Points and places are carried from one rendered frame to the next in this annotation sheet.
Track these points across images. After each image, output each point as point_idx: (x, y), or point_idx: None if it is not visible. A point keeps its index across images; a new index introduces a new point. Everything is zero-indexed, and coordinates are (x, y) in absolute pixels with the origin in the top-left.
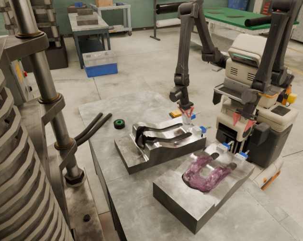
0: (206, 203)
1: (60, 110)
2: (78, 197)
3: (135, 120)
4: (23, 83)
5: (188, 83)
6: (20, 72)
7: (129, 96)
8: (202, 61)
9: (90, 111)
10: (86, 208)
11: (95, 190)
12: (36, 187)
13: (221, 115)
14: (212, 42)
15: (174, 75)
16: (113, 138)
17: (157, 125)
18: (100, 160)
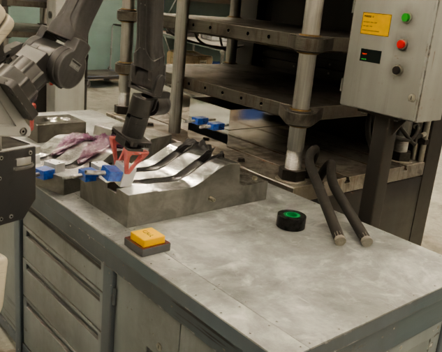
0: (105, 124)
1: (292, 46)
2: (267, 170)
3: (262, 237)
4: (372, 41)
5: (129, 82)
6: (385, 31)
7: (353, 309)
8: None
9: (409, 254)
10: (248, 165)
11: None
12: None
13: None
14: (59, 11)
15: (165, 70)
16: (281, 208)
17: (188, 182)
18: (271, 186)
